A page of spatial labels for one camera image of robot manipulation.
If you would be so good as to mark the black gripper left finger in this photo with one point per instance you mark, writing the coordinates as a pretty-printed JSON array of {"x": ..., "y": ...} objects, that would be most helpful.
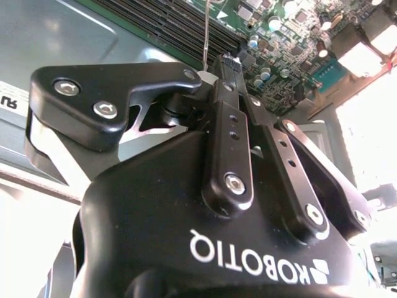
[{"x": 124, "y": 74}]

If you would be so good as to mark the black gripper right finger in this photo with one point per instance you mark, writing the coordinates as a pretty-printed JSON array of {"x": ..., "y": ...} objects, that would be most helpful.
[{"x": 291, "y": 180}]

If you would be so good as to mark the metal locking lever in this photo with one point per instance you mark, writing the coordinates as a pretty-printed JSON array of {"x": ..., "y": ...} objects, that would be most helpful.
[{"x": 206, "y": 37}]

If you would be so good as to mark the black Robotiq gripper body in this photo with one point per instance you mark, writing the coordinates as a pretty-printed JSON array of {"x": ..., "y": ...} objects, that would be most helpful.
[{"x": 155, "y": 201}]

